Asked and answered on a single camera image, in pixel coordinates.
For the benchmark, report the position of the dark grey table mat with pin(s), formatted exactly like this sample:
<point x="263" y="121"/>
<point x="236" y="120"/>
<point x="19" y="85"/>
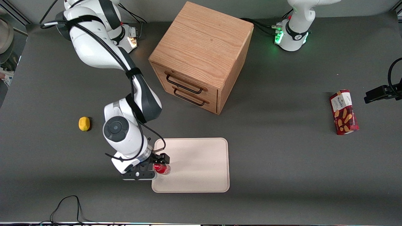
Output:
<point x="282" y="157"/>

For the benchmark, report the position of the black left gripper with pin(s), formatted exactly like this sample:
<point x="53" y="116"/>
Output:
<point x="378" y="93"/>

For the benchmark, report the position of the red wafer box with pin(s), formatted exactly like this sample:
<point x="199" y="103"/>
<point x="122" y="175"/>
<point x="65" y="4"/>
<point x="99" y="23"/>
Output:
<point x="344" y="113"/>

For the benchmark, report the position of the yellow lemon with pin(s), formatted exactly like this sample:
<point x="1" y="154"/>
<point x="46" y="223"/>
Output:
<point x="84" y="123"/>

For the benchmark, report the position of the beige plastic tray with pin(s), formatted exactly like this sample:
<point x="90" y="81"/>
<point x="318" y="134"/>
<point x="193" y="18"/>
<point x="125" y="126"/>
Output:
<point x="194" y="166"/>

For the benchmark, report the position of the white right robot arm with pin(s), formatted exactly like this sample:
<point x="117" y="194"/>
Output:
<point x="125" y="138"/>

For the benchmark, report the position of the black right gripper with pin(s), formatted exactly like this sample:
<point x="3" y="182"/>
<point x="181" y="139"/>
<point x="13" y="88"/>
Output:
<point x="156" y="158"/>

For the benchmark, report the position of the grey beige round object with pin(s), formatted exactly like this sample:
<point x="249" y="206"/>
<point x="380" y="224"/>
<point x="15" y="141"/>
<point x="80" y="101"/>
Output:
<point x="4" y="40"/>

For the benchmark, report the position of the wooden drawer cabinet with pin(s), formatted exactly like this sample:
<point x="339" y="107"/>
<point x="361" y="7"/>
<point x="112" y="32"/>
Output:
<point x="201" y="40"/>

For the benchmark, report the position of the red coke bottle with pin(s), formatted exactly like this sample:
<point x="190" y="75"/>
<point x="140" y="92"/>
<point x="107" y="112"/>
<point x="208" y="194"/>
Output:
<point x="161" y="169"/>

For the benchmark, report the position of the white blue shoe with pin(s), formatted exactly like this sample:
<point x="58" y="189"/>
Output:
<point x="8" y="78"/>

